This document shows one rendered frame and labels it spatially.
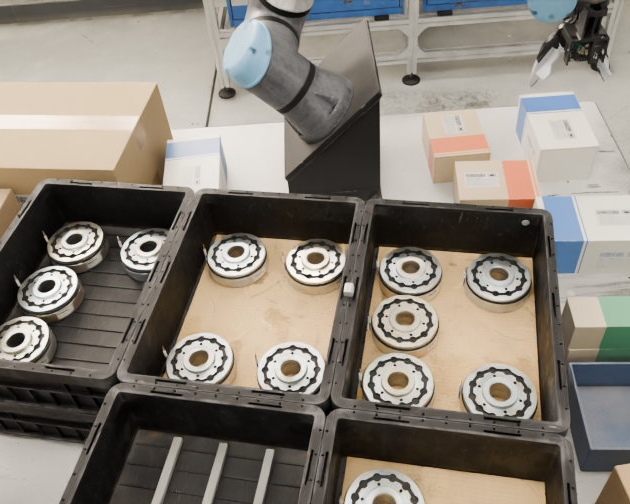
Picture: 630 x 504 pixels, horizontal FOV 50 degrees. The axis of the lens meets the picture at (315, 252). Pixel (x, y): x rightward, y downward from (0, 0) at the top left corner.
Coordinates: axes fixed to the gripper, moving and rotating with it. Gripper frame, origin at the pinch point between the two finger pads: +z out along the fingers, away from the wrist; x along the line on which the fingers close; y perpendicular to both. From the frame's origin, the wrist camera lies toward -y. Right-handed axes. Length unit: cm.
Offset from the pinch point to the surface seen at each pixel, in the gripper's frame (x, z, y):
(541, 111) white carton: -2.7, 9.3, -3.2
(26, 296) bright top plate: -102, 2, 48
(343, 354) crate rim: -49, -5, 68
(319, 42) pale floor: -55, 89, -179
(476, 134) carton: -17.6, 10.8, 1.5
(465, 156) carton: -21.1, 11.3, 8.1
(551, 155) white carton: -3.5, 11.0, 10.0
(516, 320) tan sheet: -21, 5, 56
